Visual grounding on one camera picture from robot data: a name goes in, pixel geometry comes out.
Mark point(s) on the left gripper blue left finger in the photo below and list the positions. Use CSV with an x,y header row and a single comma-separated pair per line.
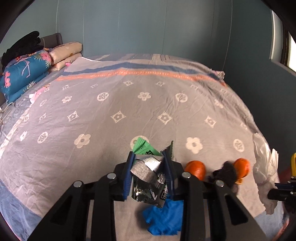
x,y
127,175

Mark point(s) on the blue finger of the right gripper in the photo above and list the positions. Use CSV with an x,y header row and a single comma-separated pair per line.
x,y
284,192

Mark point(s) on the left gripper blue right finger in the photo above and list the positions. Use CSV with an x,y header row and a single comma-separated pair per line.
x,y
168,171

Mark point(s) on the silver green snack wrapper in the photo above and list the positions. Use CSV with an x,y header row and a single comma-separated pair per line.
x,y
149,181

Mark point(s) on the yellow rimmed trash bin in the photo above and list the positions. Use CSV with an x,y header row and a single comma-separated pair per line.
x,y
293,165

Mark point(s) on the orange peel right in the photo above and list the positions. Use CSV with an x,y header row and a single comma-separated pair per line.
x,y
242,167

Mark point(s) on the grey patterned bed cover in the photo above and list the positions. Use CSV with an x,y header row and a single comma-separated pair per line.
x,y
79,122

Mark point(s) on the floral sheet edge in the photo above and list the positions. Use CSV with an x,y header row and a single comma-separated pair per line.
x,y
219,75

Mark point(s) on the beige folded blanket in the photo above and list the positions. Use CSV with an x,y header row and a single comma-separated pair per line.
x,y
64,54

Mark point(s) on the blue floral folded quilt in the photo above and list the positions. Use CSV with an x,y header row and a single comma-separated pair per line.
x,y
23,73

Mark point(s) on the black clothes pile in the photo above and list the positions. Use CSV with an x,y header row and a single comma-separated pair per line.
x,y
28,44

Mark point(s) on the window frame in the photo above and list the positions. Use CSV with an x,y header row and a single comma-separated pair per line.
x,y
282,50

